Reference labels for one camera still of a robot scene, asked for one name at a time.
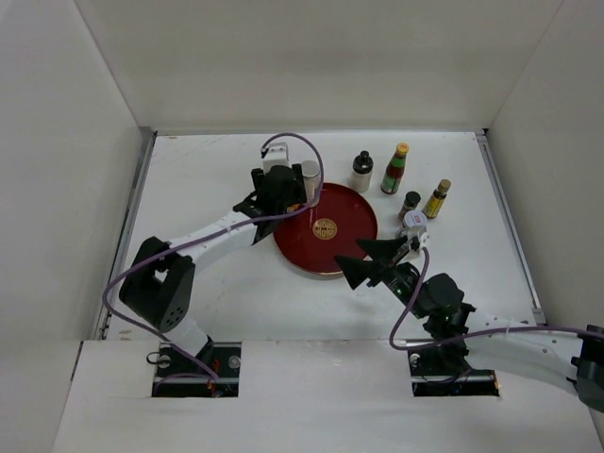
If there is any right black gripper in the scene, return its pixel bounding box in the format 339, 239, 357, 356
334, 234, 428, 319

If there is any silver lid white jar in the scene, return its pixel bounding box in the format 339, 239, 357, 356
301, 160, 321, 204

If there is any white lid red label jar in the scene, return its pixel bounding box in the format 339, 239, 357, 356
401, 210, 428, 234

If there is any small dark spice jar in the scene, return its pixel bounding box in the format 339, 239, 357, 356
398, 191, 421, 222

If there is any black cap white bottle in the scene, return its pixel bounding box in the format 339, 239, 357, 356
349, 150, 374, 193

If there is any yellow label small bottle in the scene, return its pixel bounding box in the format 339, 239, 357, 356
422, 179, 451, 220

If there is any red chili sauce bottle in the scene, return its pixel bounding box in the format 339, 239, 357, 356
380, 143, 410, 194

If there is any clear dome salt grinder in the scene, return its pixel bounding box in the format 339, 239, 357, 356
394, 226, 428, 263

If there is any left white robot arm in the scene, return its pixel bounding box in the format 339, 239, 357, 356
119, 164, 307, 377

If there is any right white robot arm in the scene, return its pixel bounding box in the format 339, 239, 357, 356
334, 227, 603, 411

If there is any round red lacquer tray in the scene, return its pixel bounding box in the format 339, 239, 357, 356
274, 182, 378, 276

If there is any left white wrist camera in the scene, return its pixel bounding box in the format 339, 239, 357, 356
260, 142, 290, 173

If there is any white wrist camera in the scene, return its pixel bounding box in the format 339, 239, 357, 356
396, 228, 429, 257
260, 142, 290, 173

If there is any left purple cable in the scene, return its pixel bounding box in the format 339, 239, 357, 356
102, 132, 324, 386

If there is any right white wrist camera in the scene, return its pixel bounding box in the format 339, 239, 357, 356
396, 228, 429, 257

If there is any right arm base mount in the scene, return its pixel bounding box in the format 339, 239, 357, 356
407, 346, 499, 397

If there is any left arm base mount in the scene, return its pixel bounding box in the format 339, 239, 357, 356
145, 343, 243, 398

